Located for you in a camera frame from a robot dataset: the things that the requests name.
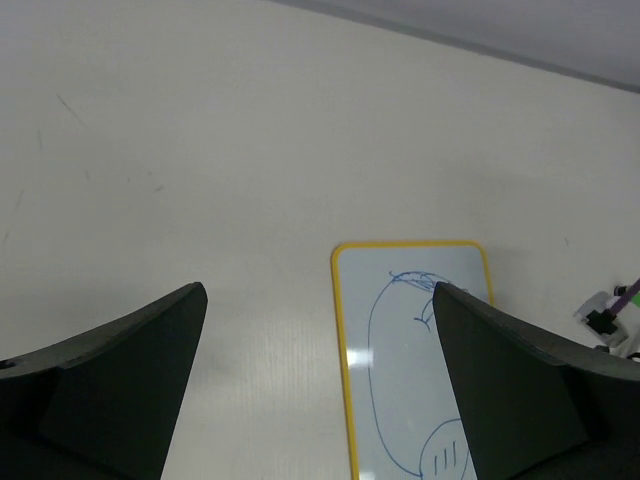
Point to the yellow-framed small whiteboard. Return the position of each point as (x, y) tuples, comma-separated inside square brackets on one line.
[(401, 414)]

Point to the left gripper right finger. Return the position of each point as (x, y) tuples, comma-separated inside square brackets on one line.
[(533, 404)]

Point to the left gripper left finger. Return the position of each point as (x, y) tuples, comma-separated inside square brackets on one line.
[(102, 404)]

